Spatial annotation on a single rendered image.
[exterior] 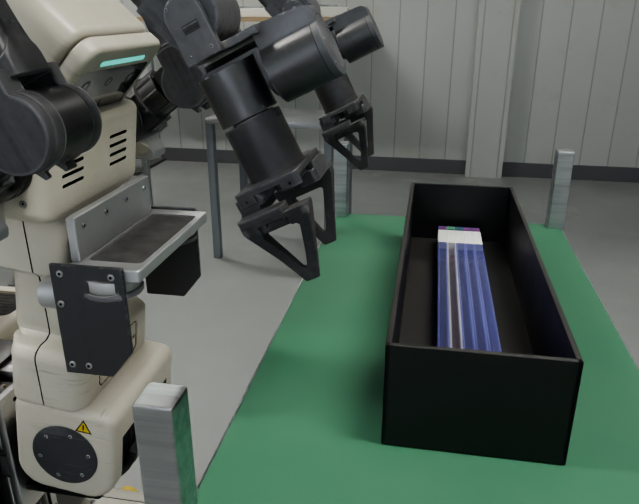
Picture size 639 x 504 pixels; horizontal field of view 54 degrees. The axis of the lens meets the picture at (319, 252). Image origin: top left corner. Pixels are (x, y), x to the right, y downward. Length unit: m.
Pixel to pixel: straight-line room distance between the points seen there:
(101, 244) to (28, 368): 0.21
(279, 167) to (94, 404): 0.54
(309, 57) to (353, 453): 0.37
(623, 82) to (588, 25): 0.53
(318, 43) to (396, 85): 4.91
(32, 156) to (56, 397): 0.44
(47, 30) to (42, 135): 0.20
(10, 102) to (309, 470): 0.43
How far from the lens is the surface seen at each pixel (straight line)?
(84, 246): 0.87
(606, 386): 0.79
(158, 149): 1.12
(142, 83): 1.09
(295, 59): 0.55
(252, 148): 0.58
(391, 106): 5.48
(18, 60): 0.67
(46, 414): 1.02
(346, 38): 0.98
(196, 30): 0.57
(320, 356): 0.77
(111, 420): 0.98
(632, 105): 5.65
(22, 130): 0.65
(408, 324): 0.83
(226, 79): 0.57
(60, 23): 0.81
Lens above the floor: 1.35
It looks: 22 degrees down
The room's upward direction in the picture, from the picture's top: straight up
